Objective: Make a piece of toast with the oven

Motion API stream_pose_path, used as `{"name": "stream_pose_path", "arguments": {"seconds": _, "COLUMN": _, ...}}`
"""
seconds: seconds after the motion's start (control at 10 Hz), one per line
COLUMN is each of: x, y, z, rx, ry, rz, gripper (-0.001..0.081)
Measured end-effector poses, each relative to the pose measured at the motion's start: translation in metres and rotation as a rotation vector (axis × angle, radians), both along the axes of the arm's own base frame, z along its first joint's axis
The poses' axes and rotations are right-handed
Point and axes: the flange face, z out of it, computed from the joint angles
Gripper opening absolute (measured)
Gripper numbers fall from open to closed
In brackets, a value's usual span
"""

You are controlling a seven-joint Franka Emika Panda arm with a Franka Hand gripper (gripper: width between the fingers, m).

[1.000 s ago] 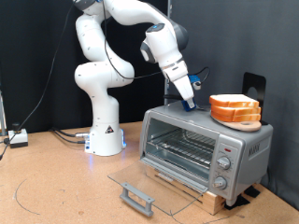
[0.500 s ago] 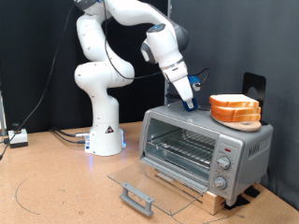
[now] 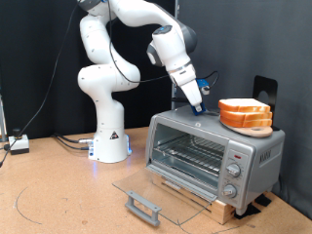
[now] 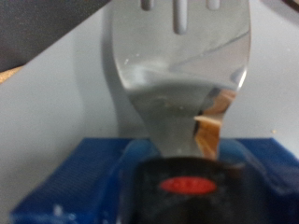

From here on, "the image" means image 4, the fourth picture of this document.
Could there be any silver toaster oven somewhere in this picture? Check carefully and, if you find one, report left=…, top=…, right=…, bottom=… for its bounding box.
left=0, top=0, right=299, bottom=224

